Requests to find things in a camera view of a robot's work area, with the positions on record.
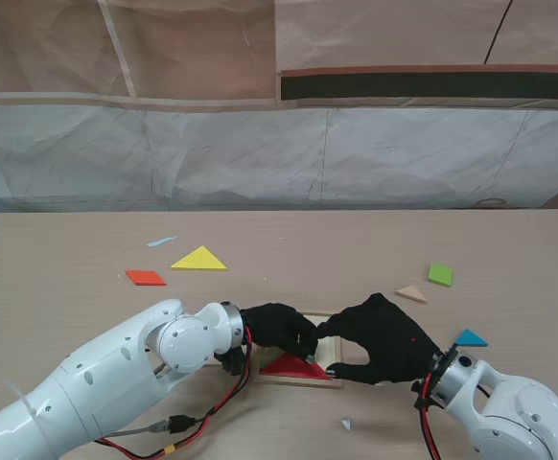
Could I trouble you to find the orange tangram parallelogram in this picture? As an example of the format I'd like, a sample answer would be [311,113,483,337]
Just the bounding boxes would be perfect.
[125,269,168,288]

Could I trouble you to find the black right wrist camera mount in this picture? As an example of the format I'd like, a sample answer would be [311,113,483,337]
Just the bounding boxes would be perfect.
[412,378,434,411]

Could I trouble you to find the marble print backdrop sheet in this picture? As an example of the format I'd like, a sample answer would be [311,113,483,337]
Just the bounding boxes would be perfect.
[0,93,558,215]

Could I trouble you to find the black strip with red edge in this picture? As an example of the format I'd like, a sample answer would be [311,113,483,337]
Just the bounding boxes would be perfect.
[277,65,558,109]

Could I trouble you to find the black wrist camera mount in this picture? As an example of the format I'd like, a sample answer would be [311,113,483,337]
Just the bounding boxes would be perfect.
[213,347,249,378]
[412,378,434,411]

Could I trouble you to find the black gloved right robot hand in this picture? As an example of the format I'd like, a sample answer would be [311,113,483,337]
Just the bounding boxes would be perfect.
[315,291,443,387]

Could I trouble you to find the red black left hand cable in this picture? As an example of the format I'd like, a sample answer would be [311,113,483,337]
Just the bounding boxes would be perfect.
[91,325,257,460]

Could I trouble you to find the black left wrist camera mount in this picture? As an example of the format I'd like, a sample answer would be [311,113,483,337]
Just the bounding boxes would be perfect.
[213,347,249,378]

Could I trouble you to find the red black hand cable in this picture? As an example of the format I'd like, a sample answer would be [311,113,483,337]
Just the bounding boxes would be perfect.
[91,325,257,460]
[417,373,441,460]

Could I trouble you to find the blue small tangram triangle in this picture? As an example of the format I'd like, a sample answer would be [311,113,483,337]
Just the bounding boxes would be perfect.
[453,328,489,348]

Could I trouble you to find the red black right hand cable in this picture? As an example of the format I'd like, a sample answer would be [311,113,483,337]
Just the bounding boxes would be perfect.
[417,373,441,460]

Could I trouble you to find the green tangram square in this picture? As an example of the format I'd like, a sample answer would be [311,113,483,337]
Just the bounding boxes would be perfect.
[425,263,454,288]

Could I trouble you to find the square wooden tangram tray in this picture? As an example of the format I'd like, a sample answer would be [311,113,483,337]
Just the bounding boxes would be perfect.
[252,310,345,390]

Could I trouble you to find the natural wood tangram triangle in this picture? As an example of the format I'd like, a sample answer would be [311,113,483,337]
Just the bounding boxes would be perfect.
[394,284,429,305]

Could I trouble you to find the red large tangram triangle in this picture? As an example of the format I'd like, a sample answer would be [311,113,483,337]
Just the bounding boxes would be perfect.
[261,353,334,382]

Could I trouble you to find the beige paper backdrop sheet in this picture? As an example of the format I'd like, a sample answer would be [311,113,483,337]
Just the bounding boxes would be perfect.
[0,0,558,114]

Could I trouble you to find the yellow large tangram triangle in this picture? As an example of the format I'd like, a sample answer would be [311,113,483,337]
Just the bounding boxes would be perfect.
[170,245,229,273]

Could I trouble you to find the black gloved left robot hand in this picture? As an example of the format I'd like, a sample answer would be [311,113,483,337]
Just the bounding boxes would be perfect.
[240,301,321,363]

